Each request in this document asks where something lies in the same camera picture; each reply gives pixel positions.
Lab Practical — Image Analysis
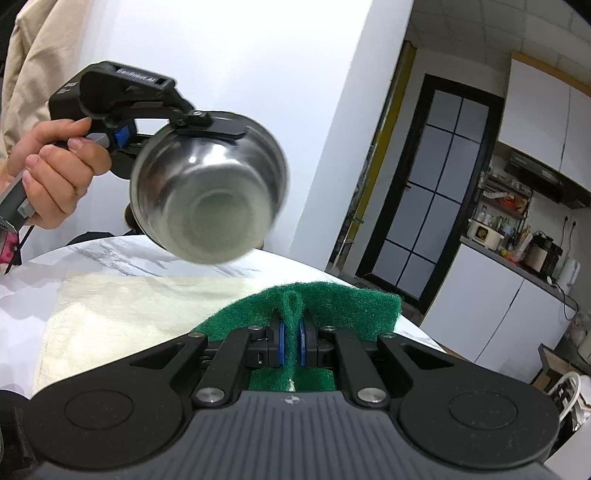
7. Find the green scouring pad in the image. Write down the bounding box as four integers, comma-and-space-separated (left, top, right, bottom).
194, 282, 403, 392

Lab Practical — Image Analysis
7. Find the stainless steel bowl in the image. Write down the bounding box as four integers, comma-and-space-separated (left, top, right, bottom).
129, 111, 288, 265

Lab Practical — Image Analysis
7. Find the white lower kitchen cabinet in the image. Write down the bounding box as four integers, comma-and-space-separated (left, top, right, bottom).
421, 239, 576, 383

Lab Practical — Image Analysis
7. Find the white kitchen cabinet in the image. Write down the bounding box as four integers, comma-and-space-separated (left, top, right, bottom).
421, 239, 576, 383
498, 53, 590, 190

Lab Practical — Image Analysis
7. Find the white upper kitchen cabinet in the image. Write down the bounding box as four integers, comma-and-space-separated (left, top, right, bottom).
498, 53, 590, 190

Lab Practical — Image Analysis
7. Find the person's left hand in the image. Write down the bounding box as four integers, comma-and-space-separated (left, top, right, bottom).
1, 118, 111, 229

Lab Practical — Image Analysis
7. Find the beige curtain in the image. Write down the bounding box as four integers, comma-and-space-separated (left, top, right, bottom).
1, 0, 92, 159

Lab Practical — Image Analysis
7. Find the black chair with wood rim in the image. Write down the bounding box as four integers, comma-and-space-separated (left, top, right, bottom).
124, 205, 144, 235

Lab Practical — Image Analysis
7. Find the cream woven table mat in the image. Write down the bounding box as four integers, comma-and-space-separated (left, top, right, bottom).
32, 274, 273, 393

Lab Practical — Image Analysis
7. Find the black framed glass door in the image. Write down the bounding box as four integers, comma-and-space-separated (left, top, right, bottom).
356, 75, 504, 313

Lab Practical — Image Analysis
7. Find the white rice cooker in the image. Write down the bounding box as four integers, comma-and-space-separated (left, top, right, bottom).
467, 219, 503, 251

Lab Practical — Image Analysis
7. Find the black metal spice rack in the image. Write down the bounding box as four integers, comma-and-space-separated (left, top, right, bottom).
473, 173, 533, 252

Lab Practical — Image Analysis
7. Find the black coffee maker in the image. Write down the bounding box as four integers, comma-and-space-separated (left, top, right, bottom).
521, 231, 563, 280

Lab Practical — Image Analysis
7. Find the white metal trolley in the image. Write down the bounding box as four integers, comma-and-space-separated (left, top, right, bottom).
549, 371, 591, 433

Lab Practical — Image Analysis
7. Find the white electric kettle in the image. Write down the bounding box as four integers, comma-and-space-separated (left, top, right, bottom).
556, 257, 581, 294

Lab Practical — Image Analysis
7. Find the black range hood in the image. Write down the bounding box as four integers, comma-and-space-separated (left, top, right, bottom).
506, 151, 590, 209

